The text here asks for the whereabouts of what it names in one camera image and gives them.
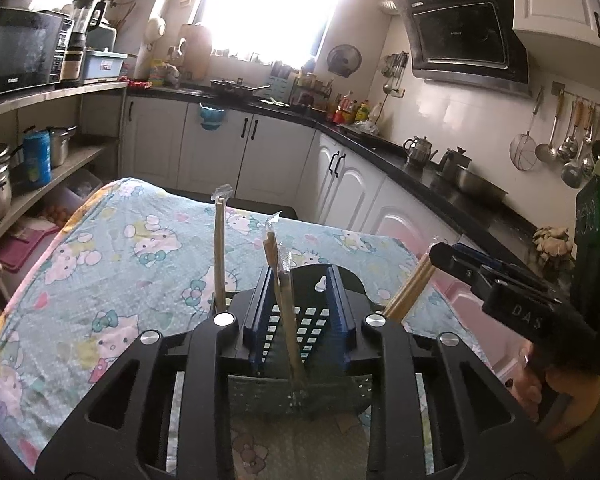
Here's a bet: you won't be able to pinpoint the blue hanging bin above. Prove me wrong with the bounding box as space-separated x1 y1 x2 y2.
198 102 229 131

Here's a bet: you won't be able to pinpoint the metal storage shelf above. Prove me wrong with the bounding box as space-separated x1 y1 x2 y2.
0 80 131 311

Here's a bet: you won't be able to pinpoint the small steel pot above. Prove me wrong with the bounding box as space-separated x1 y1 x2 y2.
47 126 78 168

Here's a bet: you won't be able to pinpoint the black range hood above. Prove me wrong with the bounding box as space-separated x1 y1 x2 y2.
392 0 533 98

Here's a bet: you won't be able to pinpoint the group of condiment bottles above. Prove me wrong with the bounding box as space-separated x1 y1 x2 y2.
330 92 386 128

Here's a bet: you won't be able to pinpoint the small hanging utensil set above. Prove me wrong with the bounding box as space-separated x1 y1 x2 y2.
382 51 411 96

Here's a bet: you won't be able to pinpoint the white lower cabinets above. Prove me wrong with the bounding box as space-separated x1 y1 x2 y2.
120 95 481 261

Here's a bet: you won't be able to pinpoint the wooden chopstick pair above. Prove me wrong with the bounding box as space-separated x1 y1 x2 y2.
211 183 233 311
262 211 282 281
382 252 438 322
275 246 312 406

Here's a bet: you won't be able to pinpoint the black microwave oven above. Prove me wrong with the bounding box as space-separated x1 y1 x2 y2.
0 7 76 101

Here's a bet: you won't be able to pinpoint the blue plastic box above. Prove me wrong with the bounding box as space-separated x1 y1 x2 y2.
82 50 128 83

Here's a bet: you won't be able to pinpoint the blender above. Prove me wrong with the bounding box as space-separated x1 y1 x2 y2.
60 0 106 83

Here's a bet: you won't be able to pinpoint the pale green toaster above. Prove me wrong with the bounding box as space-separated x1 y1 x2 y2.
87 25 118 51

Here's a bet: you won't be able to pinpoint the crate of eggs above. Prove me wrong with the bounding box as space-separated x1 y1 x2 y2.
42 187 101 226

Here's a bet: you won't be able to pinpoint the spice rack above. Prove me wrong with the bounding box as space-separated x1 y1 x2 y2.
290 70 333 111

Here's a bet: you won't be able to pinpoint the wooden cutting board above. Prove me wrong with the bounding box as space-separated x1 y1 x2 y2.
177 22 213 81

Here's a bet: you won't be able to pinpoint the row of hanging ladles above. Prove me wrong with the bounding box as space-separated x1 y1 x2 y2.
535 92 600 190

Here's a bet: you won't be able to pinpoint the wall utensil rail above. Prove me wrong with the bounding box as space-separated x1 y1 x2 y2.
551 80 600 121

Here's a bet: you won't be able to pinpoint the person's right hand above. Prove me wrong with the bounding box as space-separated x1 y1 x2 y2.
512 350 600 441

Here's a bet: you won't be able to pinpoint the kitchen window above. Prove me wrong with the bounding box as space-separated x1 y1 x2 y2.
195 0 351 63

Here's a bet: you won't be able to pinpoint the black frying pan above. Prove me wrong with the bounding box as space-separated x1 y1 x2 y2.
210 78 273 101

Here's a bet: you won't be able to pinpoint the black kitchen countertop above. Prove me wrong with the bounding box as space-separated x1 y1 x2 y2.
130 82 581 286

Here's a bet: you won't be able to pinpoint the white hanging container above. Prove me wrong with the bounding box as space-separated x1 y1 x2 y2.
146 16 167 53

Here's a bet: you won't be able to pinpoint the blue canister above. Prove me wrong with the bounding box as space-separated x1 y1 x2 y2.
22 129 52 188

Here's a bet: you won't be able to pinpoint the pile of ginger roots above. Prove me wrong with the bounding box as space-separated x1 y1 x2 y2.
534 225 576 271

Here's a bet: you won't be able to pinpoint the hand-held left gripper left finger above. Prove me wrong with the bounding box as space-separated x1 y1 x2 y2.
35 265 273 480

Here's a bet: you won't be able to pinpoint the cartoon cat printed tablecloth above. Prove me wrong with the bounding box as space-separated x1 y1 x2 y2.
0 177 491 480

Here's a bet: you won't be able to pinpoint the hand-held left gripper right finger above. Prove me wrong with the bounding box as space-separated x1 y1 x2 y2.
325 265 566 480

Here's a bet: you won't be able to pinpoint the steel kettle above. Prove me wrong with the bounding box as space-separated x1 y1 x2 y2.
403 135 438 168

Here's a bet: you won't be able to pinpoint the steel pot with lid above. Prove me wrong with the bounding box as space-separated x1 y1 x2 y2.
437 147 509 203

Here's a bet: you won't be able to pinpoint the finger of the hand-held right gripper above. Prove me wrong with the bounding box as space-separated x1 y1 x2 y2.
452 243 556 292
428 242 498 295

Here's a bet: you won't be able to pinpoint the hanging wire strainer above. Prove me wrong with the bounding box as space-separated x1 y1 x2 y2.
509 87 543 171

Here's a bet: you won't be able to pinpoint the small round fan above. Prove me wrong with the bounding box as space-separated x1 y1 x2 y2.
326 44 363 78

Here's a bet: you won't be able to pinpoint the dark green plastic utensil basket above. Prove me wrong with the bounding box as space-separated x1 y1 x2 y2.
211 262 381 421

